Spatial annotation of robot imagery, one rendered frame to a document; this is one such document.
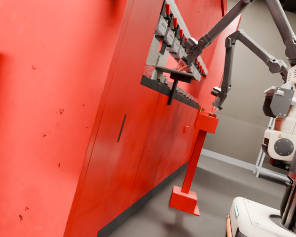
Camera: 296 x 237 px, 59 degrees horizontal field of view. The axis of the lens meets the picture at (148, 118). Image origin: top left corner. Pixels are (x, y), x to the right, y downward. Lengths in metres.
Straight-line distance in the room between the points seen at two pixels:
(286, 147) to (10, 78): 1.42
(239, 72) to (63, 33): 5.12
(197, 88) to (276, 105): 2.39
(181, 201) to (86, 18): 1.71
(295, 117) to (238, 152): 4.00
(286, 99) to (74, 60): 1.24
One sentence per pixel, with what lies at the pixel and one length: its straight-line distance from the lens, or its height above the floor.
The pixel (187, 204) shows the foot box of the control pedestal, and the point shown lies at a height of 0.06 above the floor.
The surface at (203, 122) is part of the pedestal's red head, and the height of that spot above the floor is 0.72.
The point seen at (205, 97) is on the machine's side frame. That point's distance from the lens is 3.92.
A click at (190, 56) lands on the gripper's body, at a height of 1.12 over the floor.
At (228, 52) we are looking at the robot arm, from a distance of 2.14.
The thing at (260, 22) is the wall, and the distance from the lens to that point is 6.04.
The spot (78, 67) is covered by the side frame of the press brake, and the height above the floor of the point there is 0.80.
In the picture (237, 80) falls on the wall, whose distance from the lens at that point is 5.73.
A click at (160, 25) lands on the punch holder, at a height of 1.20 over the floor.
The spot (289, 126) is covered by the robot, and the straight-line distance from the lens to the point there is 1.70.
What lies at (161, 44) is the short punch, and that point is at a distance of 1.82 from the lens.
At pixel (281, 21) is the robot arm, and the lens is 1.64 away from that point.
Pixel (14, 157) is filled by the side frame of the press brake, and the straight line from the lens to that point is 0.90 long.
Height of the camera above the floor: 0.77
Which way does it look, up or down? 4 degrees down
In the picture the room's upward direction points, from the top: 16 degrees clockwise
